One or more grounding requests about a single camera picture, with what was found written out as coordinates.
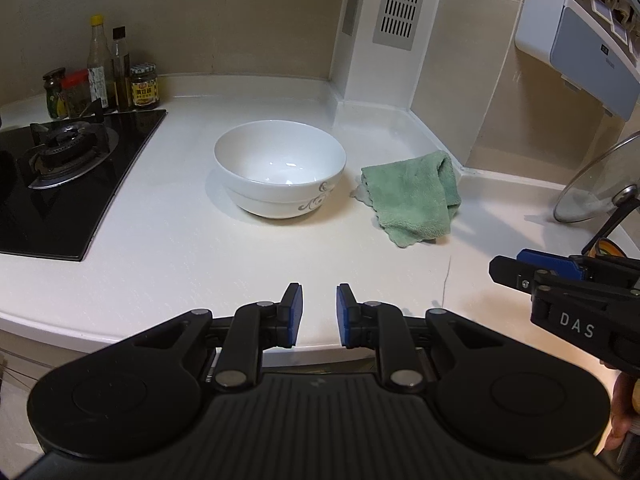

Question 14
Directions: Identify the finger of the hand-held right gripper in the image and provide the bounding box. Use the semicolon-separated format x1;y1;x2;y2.
516;248;587;282
489;255;552;297

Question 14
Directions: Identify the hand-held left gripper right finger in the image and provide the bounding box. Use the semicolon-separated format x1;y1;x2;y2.
336;282;507;394

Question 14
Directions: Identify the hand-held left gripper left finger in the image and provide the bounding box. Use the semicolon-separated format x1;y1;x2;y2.
131;282;305;394

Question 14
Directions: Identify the green cleaning cloth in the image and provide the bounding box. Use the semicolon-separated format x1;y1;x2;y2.
360;150;462;248

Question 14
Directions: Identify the white patterned bowl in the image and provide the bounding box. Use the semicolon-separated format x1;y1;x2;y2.
214;120;347;220

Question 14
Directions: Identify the person's right hand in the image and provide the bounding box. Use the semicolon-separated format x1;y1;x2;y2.
604;371;640;455

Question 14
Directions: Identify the orange container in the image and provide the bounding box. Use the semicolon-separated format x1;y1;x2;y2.
582;237;629;261

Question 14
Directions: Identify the glass pot lid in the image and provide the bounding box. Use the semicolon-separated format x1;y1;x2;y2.
552;130;640;224

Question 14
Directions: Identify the black glass gas stove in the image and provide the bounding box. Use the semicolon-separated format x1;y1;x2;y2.
0;107;168;262

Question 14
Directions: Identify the yellow label sauce jar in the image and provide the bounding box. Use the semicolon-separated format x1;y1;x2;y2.
129;62;161;110

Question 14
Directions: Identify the metal stove burner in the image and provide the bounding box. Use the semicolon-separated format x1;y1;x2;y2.
17;121;120;190

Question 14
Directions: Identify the grey vent grille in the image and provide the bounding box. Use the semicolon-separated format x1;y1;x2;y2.
372;0;434;52

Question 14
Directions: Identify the dark oil bottle black cap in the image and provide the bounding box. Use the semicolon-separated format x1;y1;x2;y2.
111;26;134;112

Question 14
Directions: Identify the narrow grey vent panel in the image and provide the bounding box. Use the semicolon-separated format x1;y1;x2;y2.
341;0;360;37

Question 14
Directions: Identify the red lid jar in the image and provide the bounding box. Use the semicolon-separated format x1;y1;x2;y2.
61;71;94;119

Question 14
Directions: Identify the clear bottle yellow cap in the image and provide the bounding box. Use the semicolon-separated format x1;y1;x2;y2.
87;14;115;112

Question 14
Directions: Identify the dark lid pickle jar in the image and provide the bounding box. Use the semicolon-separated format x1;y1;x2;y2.
42;67;69;121

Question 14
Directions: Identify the white wall appliance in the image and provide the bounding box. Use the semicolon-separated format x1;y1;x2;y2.
515;0;640;122

